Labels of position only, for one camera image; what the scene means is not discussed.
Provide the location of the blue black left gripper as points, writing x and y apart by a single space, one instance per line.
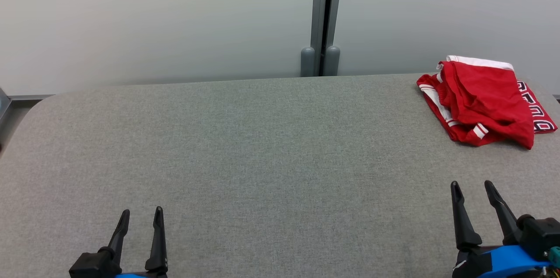
148 275

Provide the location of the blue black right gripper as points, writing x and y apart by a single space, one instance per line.
503 262

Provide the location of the plain red shirt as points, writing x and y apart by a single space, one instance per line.
485 94

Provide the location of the red white lettered jersey shirt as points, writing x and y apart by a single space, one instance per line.
426 85

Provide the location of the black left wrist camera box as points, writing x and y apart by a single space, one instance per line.
94 265

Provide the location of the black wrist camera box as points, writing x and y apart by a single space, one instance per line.
540 234
94 265

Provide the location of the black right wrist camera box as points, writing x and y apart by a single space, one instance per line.
540 234

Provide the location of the grey partition post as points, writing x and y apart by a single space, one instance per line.
319 6

